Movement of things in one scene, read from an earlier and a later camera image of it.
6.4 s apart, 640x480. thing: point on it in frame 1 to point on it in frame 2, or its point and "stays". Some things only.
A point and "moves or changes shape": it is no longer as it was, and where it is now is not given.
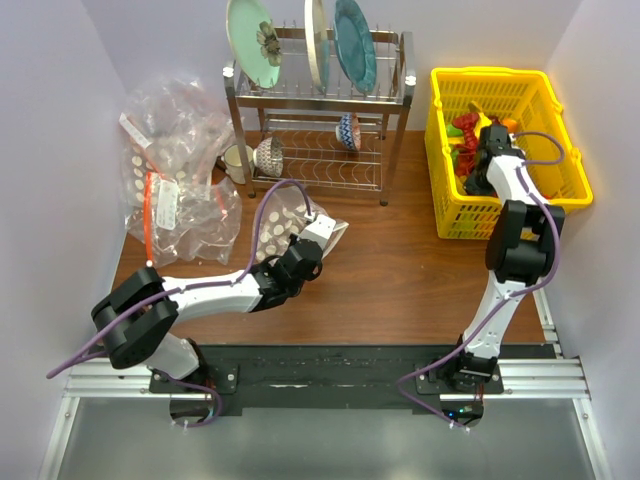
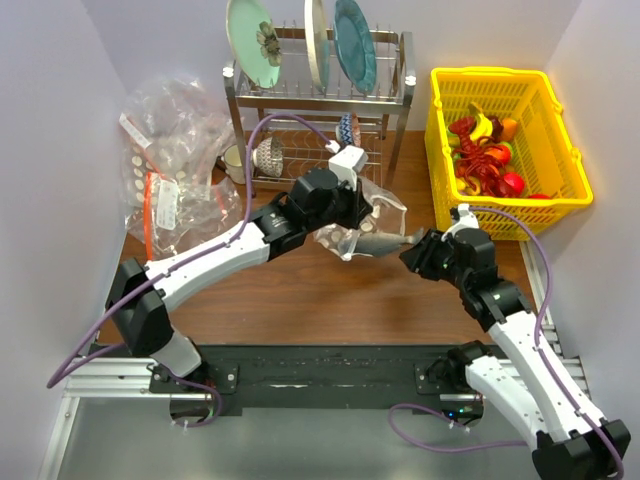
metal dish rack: [294, 138] stays
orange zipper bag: [182, 220] stays
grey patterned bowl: [268, 156] stays
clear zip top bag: [285, 213] moves or changes shape
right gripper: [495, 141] to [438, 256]
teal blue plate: [354, 45] stays
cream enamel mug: [232, 162] stays
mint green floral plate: [254, 42] stays
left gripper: [294, 238] to [359, 207]
